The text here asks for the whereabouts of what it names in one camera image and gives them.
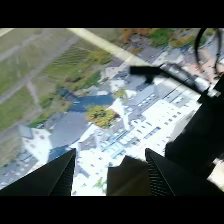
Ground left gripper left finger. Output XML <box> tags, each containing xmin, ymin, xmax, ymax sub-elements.
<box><xmin>0</xmin><ymin>148</ymin><xmax>77</xmax><ymax>197</ymax></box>

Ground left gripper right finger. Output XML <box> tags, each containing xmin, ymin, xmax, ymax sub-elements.
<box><xmin>144</xmin><ymin>147</ymin><xmax>224</xmax><ymax>197</ymax></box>

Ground black cable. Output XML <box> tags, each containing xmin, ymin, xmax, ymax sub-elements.
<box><xmin>194</xmin><ymin>28</ymin><xmax>224</xmax><ymax>80</ymax></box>

